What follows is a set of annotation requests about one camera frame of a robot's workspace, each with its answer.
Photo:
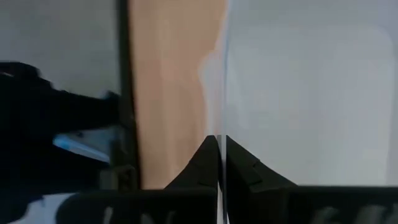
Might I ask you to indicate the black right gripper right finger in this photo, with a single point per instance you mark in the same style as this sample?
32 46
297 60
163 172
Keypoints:
311 205

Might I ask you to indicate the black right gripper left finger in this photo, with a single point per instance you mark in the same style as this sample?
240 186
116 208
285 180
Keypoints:
140 207

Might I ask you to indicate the white plastic basket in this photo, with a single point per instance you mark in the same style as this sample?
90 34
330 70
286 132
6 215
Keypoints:
311 93

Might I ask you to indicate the black object beside table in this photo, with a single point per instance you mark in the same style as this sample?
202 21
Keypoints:
37 118

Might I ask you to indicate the black aluminium frame rail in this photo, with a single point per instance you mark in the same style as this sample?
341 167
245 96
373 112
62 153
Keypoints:
126 62

